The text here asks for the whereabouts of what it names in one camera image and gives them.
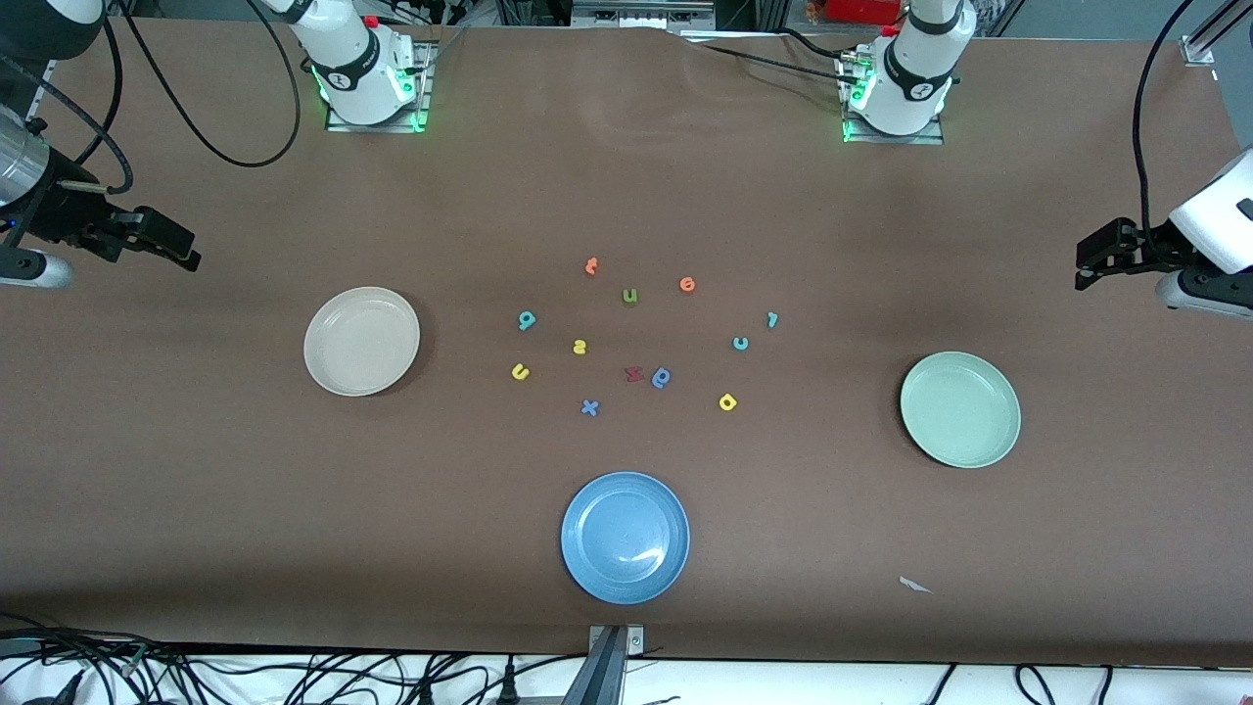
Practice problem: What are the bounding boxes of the beige brown plate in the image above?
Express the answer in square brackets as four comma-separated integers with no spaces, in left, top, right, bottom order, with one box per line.
[302,286,422,398]

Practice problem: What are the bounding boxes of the light green plate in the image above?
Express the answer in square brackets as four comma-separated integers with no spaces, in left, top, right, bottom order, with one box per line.
[900,351,1022,470]

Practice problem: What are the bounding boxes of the brown table cover sheet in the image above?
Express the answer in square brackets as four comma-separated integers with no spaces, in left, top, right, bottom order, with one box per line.
[0,15,1253,667]

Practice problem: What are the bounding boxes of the red box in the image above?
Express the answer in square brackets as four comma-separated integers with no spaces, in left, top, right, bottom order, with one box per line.
[822,0,904,25]

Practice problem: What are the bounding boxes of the grey power strip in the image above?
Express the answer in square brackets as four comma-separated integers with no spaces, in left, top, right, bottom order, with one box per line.
[573,0,716,28]

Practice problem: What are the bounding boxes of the blue plate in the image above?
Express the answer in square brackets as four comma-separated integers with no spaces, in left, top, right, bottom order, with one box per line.
[560,471,691,605]

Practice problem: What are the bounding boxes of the grey aluminium beam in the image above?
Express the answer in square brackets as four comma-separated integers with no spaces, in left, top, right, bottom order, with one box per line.
[560,627,629,705]

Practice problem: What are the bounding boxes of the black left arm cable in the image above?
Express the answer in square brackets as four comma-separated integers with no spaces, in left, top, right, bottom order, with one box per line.
[1131,0,1210,263]

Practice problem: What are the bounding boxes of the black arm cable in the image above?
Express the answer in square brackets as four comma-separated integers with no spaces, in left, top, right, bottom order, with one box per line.
[1131,0,1210,263]
[0,0,302,195]

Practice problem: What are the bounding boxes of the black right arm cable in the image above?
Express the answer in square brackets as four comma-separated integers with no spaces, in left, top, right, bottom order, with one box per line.
[0,0,302,195]

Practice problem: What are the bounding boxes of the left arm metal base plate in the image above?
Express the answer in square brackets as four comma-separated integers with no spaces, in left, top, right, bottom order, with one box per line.
[840,54,947,147]

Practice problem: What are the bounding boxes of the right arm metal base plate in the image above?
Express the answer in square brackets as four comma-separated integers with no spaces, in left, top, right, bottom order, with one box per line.
[325,41,433,134]

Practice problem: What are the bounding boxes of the short black base cable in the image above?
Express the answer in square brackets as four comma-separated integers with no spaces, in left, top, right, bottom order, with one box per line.
[778,27,855,58]

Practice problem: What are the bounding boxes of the long black base cable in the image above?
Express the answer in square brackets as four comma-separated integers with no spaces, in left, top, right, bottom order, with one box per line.
[685,39,855,87]

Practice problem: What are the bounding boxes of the metal table edge bracket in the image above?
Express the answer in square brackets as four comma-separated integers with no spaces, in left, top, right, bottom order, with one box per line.
[587,624,646,659]

